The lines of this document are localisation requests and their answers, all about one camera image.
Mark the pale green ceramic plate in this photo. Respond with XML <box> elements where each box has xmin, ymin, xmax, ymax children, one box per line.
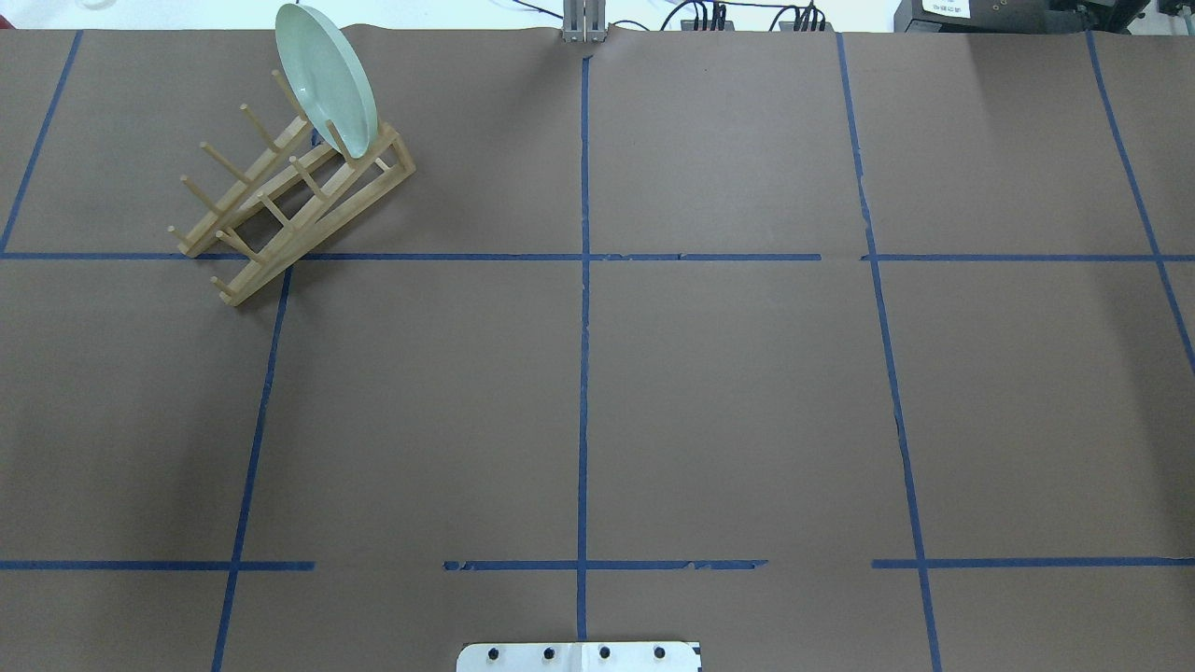
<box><xmin>274</xmin><ymin>4</ymin><xmax>379</xmax><ymax>159</ymax></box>

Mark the wooden plate drying rack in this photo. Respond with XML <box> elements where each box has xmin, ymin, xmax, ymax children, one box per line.
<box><xmin>167</xmin><ymin>71</ymin><xmax>415</xmax><ymax>306</ymax></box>

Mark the black device with label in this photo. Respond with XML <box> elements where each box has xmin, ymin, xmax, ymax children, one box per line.
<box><xmin>893</xmin><ymin>1</ymin><xmax>1150</xmax><ymax>35</ymax></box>

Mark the grey aluminium frame post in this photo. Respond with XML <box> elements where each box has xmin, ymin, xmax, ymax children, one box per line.
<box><xmin>562</xmin><ymin>0</ymin><xmax>609</xmax><ymax>44</ymax></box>

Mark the black cable connector left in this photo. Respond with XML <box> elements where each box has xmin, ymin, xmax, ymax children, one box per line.
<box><xmin>660</xmin><ymin>1</ymin><xmax>733</xmax><ymax>33</ymax></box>

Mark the black cable connector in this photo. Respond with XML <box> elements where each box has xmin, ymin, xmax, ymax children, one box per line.
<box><xmin>660</xmin><ymin>1</ymin><xmax>733</xmax><ymax>33</ymax></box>
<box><xmin>767</xmin><ymin>1</ymin><xmax>834</xmax><ymax>33</ymax></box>

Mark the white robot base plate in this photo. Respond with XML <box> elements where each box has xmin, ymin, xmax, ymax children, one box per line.
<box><xmin>456</xmin><ymin>641</ymin><xmax>703</xmax><ymax>671</ymax></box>

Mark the black cable connector right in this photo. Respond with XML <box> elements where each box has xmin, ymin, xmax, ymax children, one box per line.
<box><xmin>767</xmin><ymin>1</ymin><xmax>834</xmax><ymax>33</ymax></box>

